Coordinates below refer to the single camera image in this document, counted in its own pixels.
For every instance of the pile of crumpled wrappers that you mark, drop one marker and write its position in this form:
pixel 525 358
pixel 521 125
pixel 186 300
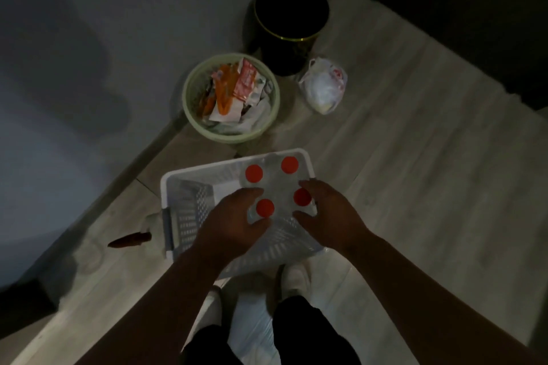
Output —
pixel 235 95

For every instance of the person's right black trouser leg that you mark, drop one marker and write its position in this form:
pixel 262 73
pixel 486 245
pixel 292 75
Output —
pixel 312 335

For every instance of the dark wood wardrobe unit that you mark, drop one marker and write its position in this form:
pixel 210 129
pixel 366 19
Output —
pixel 25 309

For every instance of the black round trash can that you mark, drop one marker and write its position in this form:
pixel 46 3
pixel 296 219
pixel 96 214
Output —
pixel 291 14

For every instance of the white plastic basket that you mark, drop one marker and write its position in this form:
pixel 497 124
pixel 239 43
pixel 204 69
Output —
pixel 188 206

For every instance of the dark door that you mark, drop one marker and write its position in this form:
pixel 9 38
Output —
pixel 471 1

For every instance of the person's right forearm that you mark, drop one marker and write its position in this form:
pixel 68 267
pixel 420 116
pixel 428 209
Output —
pixel 441 313

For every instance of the person's white shoe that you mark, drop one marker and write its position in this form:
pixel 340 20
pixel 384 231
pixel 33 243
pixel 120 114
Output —
pixel 295 281
pixel 214 307

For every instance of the person's right white shoe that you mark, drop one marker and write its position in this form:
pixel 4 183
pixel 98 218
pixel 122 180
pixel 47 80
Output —
pixel 295 281

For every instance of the person's right hand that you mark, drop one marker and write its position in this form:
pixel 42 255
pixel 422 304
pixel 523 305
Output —
pixel 338 223

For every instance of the person's left forearm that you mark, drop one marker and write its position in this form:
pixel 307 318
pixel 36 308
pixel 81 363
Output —
pixel 150 317

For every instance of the white tied plastic bag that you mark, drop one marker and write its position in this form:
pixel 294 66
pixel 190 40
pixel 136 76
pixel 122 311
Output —
pixel 323 86

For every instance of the person's left hand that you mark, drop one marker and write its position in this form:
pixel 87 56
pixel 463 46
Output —
pixel 227 228

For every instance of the pale green waste bin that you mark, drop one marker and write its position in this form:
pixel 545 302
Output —
pixel 190 112

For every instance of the person's left white shoe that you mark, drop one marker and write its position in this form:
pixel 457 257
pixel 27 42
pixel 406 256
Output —
pixel 214 307

